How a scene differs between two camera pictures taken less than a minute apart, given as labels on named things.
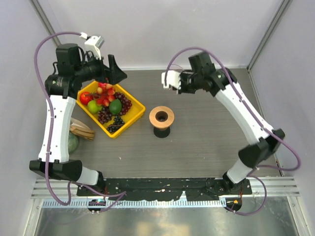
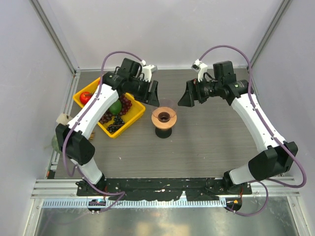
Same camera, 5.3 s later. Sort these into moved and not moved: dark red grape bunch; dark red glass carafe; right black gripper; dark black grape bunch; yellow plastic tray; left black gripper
Moved: right black gripper; left black gripper
Not moved: dark red glass carafe; dark black grape bunch; yellow plastic tray; dark red grape bunch
